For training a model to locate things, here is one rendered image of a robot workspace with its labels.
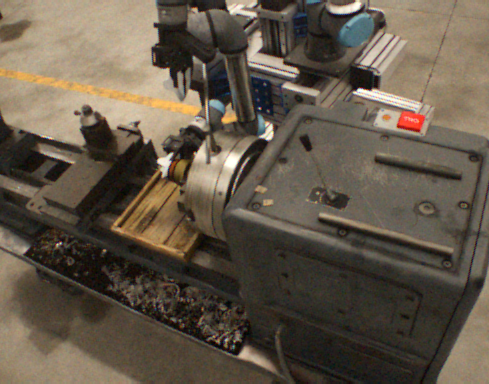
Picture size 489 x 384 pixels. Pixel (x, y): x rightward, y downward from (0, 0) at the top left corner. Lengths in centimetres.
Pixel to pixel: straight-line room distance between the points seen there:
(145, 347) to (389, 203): 161
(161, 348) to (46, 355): 60
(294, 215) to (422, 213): 28
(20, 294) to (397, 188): 226
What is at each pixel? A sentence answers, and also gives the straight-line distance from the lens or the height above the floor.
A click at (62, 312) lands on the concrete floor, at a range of 267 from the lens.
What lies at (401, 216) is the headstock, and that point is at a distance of 104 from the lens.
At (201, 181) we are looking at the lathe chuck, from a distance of 123.
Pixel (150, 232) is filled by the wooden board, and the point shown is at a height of 89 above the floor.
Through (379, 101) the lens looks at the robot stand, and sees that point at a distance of 304.
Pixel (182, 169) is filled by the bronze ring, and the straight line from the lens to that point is 139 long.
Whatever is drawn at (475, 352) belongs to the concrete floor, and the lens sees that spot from 234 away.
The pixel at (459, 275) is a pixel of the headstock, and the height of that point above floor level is 125.
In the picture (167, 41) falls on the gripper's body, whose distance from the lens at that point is 126.
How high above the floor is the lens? 206
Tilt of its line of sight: 47 degrees down
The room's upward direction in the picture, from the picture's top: 12 degrees counter-clockwise
